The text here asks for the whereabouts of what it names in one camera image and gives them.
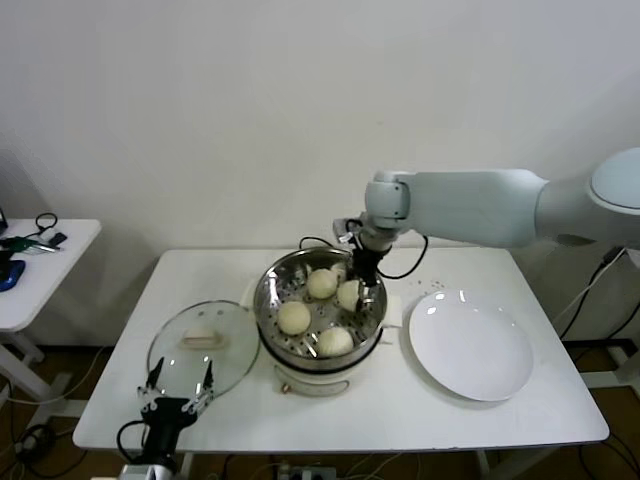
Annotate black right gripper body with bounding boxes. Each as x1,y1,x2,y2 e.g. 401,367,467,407
348,243,387,285

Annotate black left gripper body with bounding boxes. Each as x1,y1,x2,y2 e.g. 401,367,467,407
140,396,200,465

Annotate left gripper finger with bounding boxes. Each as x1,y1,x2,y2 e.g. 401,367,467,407
182,357,216,413
138,356,167,409

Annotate white steamed baozi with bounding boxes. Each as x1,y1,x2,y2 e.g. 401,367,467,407
337,279,362,311
306,268,339,300
276,301,312,336
317,327,355,357

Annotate round glass pot lid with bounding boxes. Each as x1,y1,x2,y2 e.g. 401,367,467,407
147,299,262,404

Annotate perforated steel steamer basket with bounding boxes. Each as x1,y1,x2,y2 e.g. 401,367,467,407
253,248,389,371

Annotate white electric cooker base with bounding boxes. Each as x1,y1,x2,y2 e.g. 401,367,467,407
239,277,404,399

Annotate white round plate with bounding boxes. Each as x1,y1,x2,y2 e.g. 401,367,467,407
408,290,535,403

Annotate white side table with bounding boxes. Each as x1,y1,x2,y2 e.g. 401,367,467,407
0,218,104,401

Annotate white power strip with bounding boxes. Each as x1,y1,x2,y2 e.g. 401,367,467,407
277,464,339,480

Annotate blue object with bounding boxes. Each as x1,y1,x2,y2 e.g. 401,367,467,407
0,259,27,294

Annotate green tool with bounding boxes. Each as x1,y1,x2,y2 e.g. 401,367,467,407
0,234,57,254

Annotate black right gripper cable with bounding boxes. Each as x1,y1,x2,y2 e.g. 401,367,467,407
377,234,431,280

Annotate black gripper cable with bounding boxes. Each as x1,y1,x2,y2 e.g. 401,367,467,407
377,234,431,280
117,419,151,464

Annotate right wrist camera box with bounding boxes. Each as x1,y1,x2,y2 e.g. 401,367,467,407
333,217,364,246

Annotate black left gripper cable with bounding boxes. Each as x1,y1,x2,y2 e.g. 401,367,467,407
117,419,151,464

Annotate white hanging cable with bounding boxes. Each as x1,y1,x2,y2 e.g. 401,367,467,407
554,247,629,326

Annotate black adapter cable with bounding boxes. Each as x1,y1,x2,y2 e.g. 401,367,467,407
559,244,640,341

